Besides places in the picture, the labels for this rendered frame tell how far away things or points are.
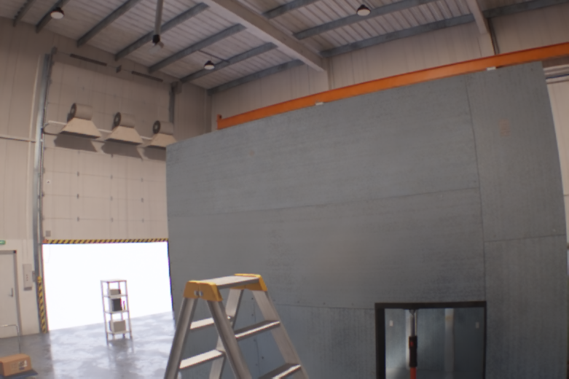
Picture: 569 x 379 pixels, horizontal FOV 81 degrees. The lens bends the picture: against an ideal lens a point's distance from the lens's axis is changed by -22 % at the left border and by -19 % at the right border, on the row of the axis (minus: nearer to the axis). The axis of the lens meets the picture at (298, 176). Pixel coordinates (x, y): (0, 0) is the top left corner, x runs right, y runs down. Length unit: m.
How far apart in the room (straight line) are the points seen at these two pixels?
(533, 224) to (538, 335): 0.51
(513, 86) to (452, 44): 9.50
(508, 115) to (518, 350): 1.09
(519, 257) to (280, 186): 1.37
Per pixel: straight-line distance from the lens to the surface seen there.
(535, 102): 1.97
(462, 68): 10.66
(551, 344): 2.00
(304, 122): 2.32
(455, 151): 1.96
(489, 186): 1.92
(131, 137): 11.82
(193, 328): 1.86
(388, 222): 2.04
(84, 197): 11.67
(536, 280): 1.93
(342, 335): 2.25
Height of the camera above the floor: 2.52
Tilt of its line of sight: 7 degrees up
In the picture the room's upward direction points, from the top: 3 degrees counter-clockwise
